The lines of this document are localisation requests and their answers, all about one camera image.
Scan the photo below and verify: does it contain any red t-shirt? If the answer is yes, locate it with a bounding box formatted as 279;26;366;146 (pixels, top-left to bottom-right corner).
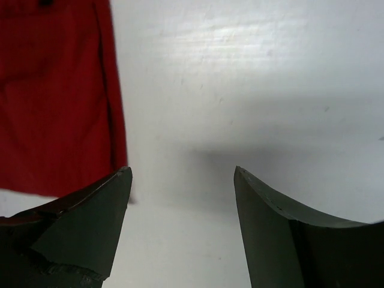
1;1;127;197

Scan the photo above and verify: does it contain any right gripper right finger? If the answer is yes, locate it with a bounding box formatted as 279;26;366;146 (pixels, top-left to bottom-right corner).
234;167;383;287

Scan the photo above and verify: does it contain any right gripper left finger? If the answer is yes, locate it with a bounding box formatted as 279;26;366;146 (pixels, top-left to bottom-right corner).
1;167;132;287

